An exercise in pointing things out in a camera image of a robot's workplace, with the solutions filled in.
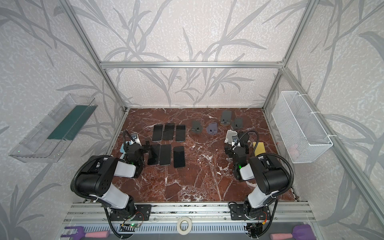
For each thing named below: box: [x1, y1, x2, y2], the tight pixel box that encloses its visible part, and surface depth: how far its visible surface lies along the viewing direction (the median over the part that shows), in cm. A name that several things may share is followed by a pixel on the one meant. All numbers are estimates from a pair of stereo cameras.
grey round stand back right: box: [206, 122, 218, 135], surface depth 104 cm
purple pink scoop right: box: [270, 224, 317, 240], surface depth 69 cm
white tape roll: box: [176, 216, 192, 236], surface depth 71 cm
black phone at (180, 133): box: [175, 124, 186, 142], surface depth 107 cm
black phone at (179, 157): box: [173, 146, 186, 168], surface depth 96 cm
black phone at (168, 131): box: [163, 123, 175, 140], surface depth 109 cm
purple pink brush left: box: [61, 226, 111, 240], surface depth 69 cm
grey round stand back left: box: [191, 121, 203, 134], surface depth 107 cm
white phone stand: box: [224, 129, 239, 147], surface depth 84 cm
